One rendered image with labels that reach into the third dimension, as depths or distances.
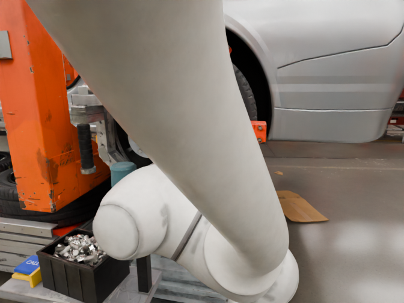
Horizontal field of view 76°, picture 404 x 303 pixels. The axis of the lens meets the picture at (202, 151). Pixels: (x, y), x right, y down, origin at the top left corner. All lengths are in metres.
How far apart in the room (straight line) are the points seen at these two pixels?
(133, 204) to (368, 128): 1.23
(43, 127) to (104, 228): 0.80
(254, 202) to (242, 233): 0.03
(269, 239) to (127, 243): 0.18
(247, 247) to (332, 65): 1.19
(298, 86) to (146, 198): 1.08
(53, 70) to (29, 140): 0.28
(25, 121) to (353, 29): 1.36
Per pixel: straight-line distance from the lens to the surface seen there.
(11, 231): 1.53
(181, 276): 1.25
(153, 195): 0.34
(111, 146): 1.10
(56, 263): 0.84
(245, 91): 0.95
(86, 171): 0.84
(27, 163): 1.18
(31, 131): 1.13
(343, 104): 1.36
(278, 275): 0.36
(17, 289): 0.97
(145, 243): 0.33
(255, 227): 0.19
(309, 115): 1.33
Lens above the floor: 1.00
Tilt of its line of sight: 14 degrees down
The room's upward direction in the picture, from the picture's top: straight up
